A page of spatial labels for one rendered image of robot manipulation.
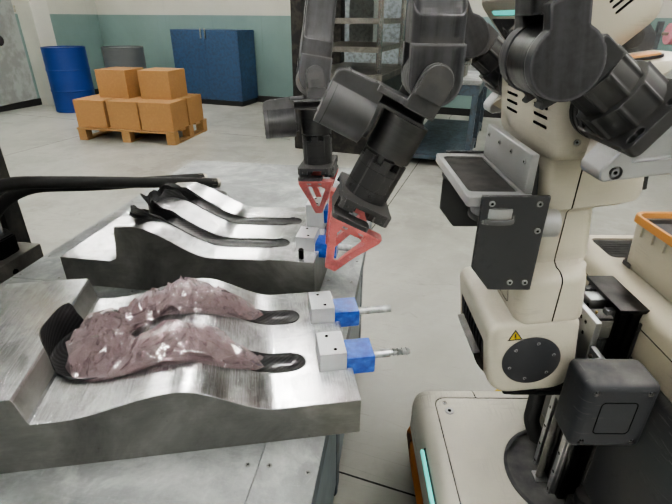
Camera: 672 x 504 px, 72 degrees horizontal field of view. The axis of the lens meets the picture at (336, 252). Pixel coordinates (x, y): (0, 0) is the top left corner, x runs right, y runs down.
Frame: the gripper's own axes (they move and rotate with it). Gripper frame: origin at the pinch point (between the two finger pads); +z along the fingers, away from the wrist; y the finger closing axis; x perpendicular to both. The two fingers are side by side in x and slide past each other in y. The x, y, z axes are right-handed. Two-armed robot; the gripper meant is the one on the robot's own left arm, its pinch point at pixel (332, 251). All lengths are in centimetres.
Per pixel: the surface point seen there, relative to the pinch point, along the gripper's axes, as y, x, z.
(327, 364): 7.3, 5.2, 11.9
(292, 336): -0.1, 1.0, 15.2
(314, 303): -4.8, 2.6, 11.4
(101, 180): -58, -48, 34
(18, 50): -77, -82, 19
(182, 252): -20.6, -19.7, 21.6
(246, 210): -42.8, -12.3, 18.6
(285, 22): -740, -72, 11
